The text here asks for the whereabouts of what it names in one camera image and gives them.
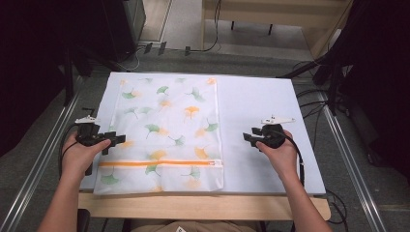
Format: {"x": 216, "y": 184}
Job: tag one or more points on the black chair armrest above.
{"x": 83, "y": 220}

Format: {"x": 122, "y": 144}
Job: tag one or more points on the black metal stand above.
{"x": 68, "y": 80}
{"x": 332, "y": 83}

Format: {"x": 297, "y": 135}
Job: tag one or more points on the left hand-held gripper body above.
{"x": 92, "y": 137}

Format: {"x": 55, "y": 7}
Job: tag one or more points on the black curtain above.
{"x": 383, "y": 80}
{"x": 32, "y": 64}

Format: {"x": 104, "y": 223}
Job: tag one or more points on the wooden table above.
{"x": 193, "y": 206}

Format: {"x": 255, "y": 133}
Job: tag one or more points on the person's right hand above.
{"x": 283, "y": 158}

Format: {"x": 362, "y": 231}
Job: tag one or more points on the person's beige pants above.
{"x": 193, "y": 226}

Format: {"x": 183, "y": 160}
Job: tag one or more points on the white table mat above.
{"x": 257, "y": 103}

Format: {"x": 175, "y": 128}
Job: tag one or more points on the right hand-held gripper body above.
{"x": 273, "y": 137}

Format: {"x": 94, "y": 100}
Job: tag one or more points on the metal floor rail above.
{"x": 38, "y": 164}
{"x": 351, "y": 161}

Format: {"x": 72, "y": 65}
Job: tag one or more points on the wooden bench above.
{"x": 274, "y": 16}

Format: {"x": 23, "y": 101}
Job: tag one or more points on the leaf print mesh laundry bag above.
{"x": 167, "y": 129}

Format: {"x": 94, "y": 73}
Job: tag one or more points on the black cabinet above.
{"x": 122, "y": 29}

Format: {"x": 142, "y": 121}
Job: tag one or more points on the person's left hand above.
{"x": 79, "y": 158}

